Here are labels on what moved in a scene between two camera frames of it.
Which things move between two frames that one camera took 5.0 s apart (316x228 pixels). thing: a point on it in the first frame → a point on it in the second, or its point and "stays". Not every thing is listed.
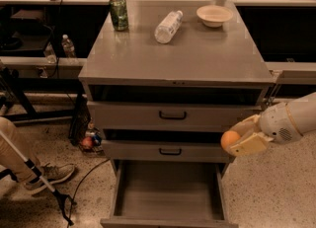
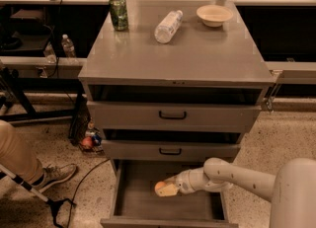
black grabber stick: x=61 y=197 → x=53 y=203
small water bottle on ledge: x=68 y=46 stays
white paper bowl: x=214 y=15 stays
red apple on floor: x=87 y=142 stays
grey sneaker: x=53 y=174 stays
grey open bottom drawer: x=169 y=194 stays
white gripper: x=276 y=122 → x=183 y=182
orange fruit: x=229 y=138 → x=159 y=185
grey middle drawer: x=164 y=151 stays
